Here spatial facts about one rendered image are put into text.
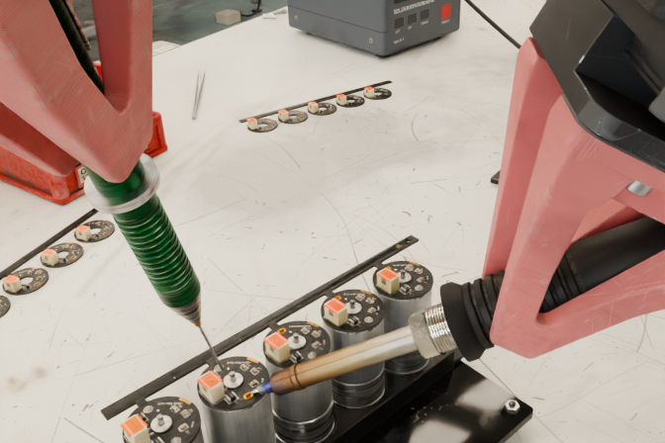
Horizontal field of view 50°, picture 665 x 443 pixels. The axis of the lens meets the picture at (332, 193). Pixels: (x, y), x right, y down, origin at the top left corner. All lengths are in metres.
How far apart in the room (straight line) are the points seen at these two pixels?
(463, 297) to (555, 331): 0.03
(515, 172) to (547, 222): 0.04
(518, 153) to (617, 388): 0.17
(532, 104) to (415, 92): 0.44
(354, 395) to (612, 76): 0.17
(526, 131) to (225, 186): 0.32
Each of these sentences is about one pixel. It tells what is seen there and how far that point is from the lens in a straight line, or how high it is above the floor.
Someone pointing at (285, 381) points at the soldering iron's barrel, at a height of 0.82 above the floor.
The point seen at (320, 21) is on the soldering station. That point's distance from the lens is 0.76.
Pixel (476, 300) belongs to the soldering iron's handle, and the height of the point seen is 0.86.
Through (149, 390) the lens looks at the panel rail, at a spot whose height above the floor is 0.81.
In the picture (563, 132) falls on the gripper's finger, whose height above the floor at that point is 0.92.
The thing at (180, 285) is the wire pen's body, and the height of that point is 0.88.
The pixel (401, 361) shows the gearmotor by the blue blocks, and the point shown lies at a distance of 0.31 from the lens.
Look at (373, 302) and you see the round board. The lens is 0.28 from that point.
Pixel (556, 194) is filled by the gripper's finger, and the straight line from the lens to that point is 0.17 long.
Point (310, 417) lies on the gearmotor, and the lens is 0.28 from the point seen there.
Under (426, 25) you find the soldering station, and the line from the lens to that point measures 0.74.
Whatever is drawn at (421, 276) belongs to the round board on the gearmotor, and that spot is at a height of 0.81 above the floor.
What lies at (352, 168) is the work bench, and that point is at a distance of 0.51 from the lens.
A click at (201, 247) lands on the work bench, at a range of 0.44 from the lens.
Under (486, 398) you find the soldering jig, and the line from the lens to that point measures 0.32.
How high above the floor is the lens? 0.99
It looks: 30 degrees down
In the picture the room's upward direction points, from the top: 3 degrees counter-clockwise
